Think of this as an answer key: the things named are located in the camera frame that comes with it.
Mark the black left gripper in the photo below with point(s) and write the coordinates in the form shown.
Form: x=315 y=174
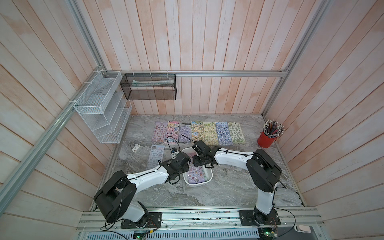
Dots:
x=186 y=169

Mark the panda sticker sheet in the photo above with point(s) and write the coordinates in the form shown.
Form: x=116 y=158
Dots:
x=197 y=128

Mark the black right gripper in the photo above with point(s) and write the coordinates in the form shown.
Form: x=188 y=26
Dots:
x=195 y=161

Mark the white wire mesh shelf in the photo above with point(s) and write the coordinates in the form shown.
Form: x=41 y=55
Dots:
x=103 y=106

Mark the green frog sticker sheet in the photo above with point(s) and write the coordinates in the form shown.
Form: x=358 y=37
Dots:
x=236 y=133

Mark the puffy gem sticker sheet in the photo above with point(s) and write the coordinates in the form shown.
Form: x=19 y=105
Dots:
x=185 y=133

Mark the black wire mesh basket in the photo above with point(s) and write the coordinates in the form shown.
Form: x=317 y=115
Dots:
x=142 y=87

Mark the purple animal sticker sheet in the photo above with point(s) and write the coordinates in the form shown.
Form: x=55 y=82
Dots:
x=195 y=175

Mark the bundle of coloured pencils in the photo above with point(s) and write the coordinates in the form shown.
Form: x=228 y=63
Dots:
x=272 y=129

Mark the blue penguin sticker sheet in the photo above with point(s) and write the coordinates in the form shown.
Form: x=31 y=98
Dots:
x=224 y=136

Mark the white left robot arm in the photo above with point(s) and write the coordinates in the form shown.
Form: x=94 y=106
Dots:
x=114 y=199

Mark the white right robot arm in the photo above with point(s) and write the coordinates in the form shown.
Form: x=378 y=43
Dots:
x=264 y=171

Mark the white plastic storage box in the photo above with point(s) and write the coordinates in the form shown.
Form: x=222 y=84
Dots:
x=209 y=172

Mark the red metal pencil bucket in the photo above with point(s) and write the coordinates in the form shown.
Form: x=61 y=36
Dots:
x=265 y=141

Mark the pink cartoon sticker sheet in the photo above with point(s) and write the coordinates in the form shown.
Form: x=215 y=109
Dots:
x=172 y=133

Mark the aluminium mounting rail base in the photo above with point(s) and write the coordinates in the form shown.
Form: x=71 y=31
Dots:
x=193 y=218

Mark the pale pink sticker sheet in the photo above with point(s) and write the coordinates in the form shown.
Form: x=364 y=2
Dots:
x=159 y=133

